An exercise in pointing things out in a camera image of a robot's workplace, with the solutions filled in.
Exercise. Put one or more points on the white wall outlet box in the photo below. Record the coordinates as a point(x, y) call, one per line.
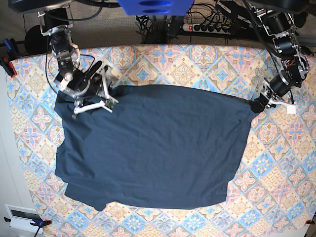
point(21, 218)

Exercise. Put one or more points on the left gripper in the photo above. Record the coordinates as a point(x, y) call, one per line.
point(272, 93)

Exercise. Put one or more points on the orange clamp lower right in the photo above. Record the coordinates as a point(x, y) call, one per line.
point(310, 222)

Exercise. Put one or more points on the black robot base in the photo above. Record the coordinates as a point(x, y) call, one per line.
point(286, 6)
point(30, 6)

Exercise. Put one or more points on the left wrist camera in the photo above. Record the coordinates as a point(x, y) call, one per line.
point(291, 109)

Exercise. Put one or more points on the dark navy t-shirt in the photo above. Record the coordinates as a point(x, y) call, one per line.
point(162, 146)

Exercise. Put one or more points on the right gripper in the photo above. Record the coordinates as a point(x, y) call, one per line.
point(93, 91)

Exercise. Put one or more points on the white power strip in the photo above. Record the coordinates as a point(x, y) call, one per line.
point(198, 28)

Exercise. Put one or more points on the black round stool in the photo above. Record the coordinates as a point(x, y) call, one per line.
point(35, 43)

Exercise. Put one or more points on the patterned colourful tablecloth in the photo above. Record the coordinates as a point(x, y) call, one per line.
point(273, 191)

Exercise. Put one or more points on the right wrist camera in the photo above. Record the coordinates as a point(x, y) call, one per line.
point(109, 104)

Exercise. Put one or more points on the blue orange clamp lower left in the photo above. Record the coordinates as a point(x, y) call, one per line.
point(37, 223)

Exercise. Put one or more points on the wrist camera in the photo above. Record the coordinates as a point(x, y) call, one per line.
point(291, 109)
point(109, 104)

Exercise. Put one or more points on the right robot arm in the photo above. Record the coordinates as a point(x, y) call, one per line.
point(58, 26)

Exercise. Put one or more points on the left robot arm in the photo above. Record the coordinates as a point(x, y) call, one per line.
point(273, 23)

